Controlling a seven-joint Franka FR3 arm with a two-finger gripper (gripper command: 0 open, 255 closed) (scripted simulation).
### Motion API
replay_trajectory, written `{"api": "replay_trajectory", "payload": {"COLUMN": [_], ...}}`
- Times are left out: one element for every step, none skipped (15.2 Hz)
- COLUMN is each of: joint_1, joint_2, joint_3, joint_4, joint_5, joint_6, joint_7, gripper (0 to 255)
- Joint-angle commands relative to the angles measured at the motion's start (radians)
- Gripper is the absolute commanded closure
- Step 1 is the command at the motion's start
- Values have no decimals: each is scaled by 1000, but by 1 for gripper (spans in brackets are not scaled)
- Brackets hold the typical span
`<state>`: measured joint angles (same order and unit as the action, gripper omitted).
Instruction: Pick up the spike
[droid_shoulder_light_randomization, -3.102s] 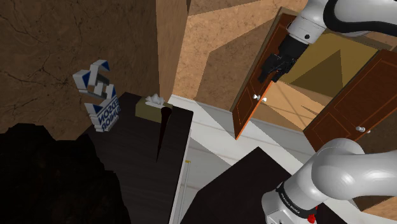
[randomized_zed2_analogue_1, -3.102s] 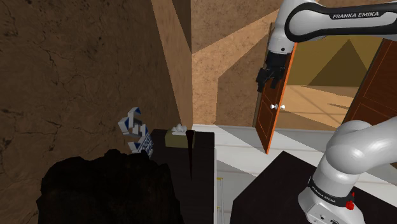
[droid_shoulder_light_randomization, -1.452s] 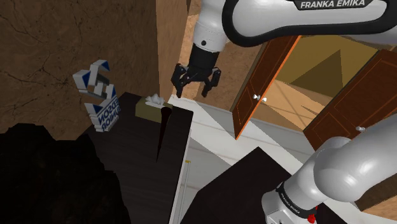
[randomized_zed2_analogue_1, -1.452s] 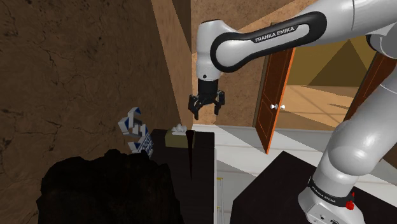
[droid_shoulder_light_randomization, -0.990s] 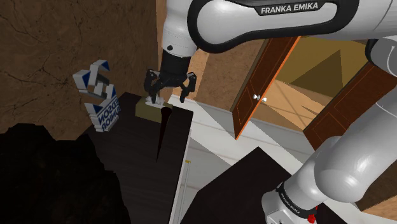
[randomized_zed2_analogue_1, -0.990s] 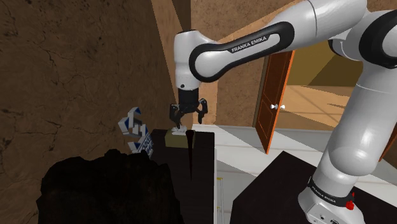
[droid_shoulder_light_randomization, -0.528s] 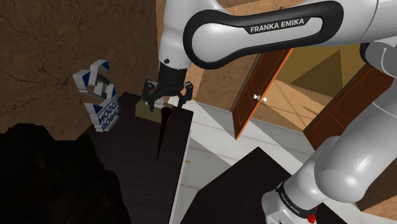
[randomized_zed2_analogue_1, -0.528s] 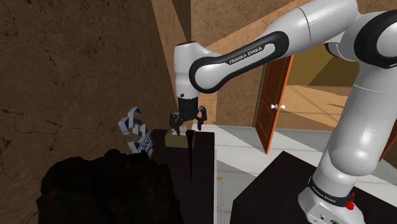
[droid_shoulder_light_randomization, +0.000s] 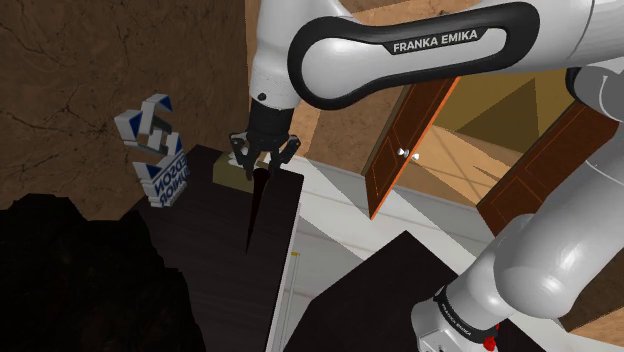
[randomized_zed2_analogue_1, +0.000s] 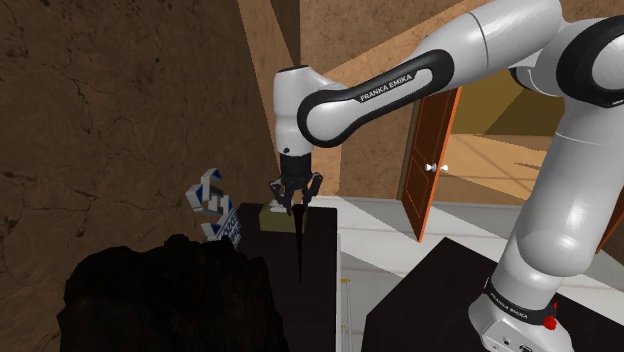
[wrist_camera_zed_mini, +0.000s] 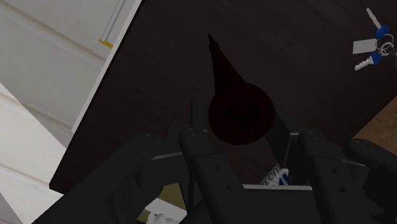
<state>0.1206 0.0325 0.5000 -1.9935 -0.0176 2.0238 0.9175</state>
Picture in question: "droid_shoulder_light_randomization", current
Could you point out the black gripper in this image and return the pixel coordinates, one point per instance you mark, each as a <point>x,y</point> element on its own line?
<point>269,124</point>

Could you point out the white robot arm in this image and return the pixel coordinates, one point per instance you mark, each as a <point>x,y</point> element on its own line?
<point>546,253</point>

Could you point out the olive tissue box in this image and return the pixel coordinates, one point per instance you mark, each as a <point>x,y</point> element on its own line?
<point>229,178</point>

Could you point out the white and blue folded toy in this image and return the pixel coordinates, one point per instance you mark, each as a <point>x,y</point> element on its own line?
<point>163,183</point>

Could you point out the dark wooden table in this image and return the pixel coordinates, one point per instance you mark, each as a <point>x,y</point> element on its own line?
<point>214,244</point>

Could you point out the brown door with white knob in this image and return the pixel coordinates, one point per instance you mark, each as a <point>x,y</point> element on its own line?
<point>390,161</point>

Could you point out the dark robot stand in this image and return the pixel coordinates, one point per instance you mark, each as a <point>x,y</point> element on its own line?
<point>370,302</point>

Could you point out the plain brown door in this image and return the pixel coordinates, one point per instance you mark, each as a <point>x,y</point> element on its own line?
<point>541,175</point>

